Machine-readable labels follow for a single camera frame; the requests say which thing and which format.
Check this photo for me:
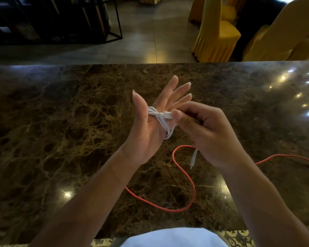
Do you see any person's right hand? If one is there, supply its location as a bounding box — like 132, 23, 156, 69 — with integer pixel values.
171, 101, 248, 173

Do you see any black metal shelf rack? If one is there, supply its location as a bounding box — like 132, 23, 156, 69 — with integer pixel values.
0, 0, 123, 45

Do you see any person's left hand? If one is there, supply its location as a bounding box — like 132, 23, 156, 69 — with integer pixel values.
121, 75, 193, 166

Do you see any person's right forearm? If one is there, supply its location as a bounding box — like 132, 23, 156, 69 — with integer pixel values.
219, 154, 309, 247

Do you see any red charging cable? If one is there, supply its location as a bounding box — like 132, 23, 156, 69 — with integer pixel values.
125, 145, 309, 213

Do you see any person's white shirt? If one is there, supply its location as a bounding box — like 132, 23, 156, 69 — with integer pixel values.
119, 227, 229, 247

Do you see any person's left forearm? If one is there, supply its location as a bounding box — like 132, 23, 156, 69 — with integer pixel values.
28, 149, 145, 247

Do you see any white charging cable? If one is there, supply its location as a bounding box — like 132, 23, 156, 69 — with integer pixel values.
147, 106, 199, 169

